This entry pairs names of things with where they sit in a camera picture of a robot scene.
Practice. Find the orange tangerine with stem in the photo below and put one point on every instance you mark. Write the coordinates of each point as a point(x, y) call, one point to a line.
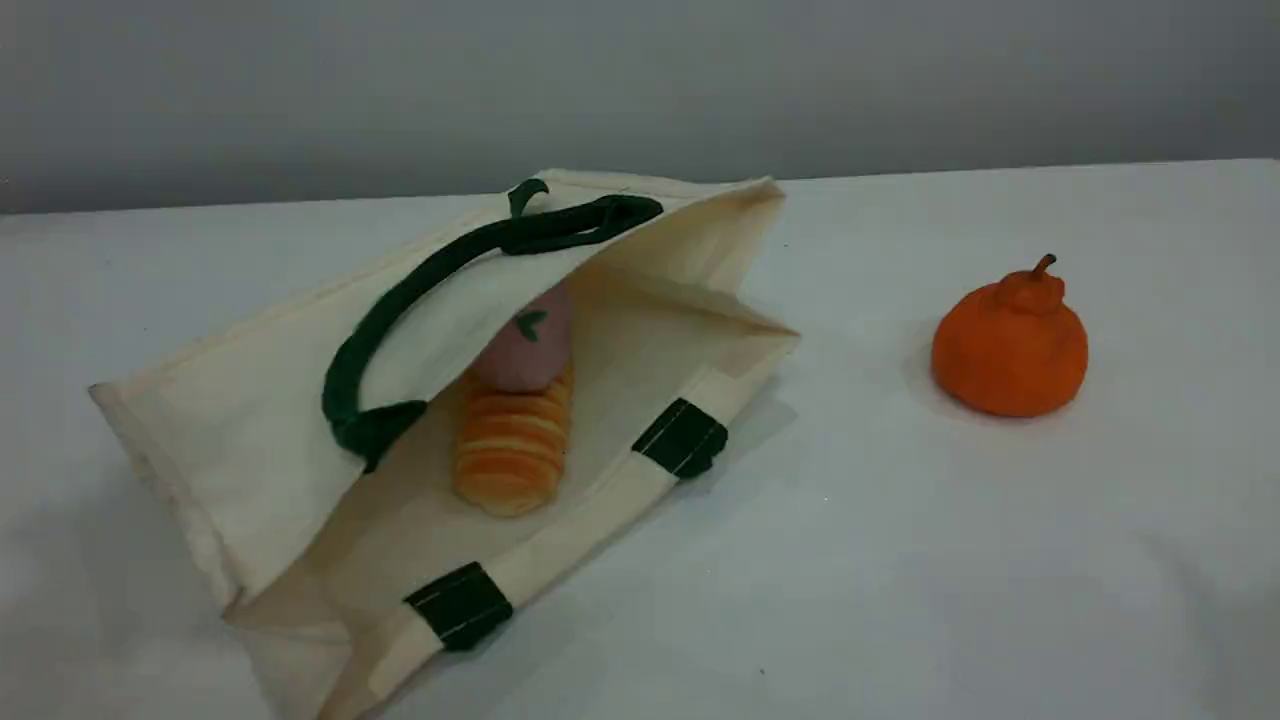
point(1010, 350)

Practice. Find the long ridged orange bread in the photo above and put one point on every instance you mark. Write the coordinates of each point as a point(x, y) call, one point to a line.
point(510, 460)

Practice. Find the pink peach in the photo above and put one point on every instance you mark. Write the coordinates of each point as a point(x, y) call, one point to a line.
point(530, 360)

